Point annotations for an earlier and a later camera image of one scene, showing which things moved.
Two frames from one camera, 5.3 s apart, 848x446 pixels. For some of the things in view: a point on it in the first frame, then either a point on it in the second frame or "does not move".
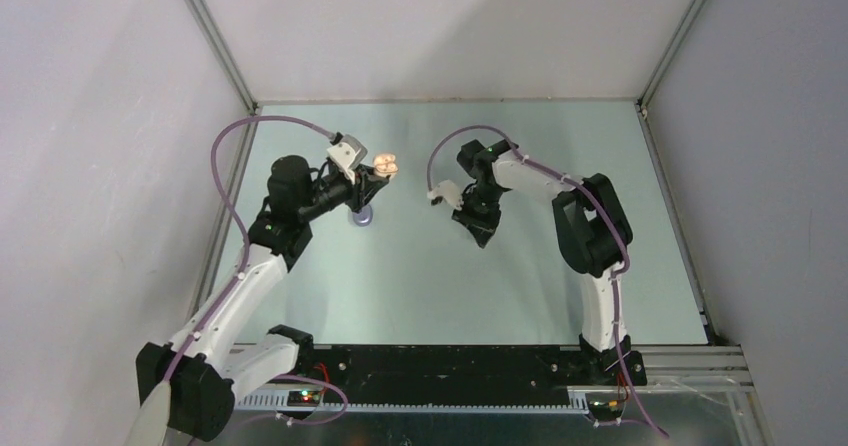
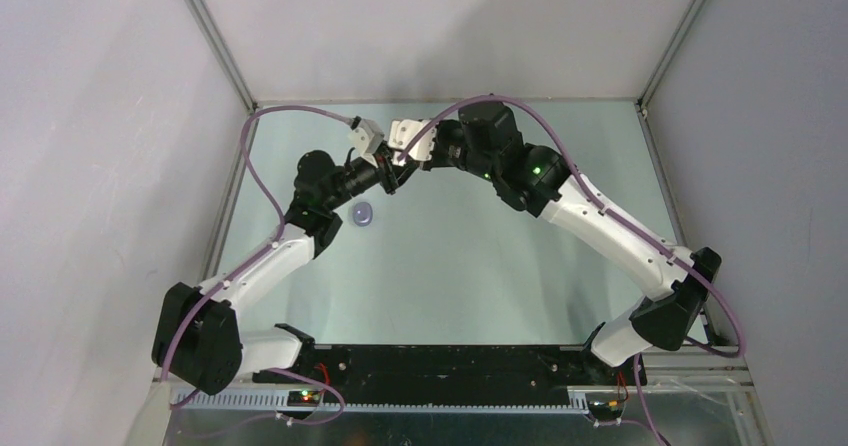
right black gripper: x=482 y=227 to x=440 y=131
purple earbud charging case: x=363 y=218 does not move
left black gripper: x=366 y=184 to x=392 y=176
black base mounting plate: x=465 y=367 does not move
